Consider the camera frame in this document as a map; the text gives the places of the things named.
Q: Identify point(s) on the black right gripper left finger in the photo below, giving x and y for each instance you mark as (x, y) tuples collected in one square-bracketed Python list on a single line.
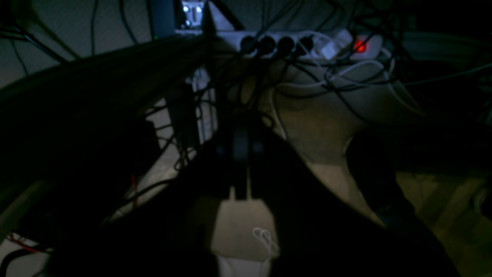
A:
[(52, 122)]

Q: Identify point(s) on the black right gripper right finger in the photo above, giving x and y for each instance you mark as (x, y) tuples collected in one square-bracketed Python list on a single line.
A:
[(320, 235)]

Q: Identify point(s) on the black power adapter box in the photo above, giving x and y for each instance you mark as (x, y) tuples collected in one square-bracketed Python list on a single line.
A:
[(162, 18)]

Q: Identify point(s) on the white power strip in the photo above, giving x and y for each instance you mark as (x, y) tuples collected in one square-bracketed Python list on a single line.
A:
[(305, 45)]

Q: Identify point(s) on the aluminium frame post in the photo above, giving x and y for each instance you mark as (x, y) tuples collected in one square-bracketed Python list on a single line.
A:
[(206, 110)]

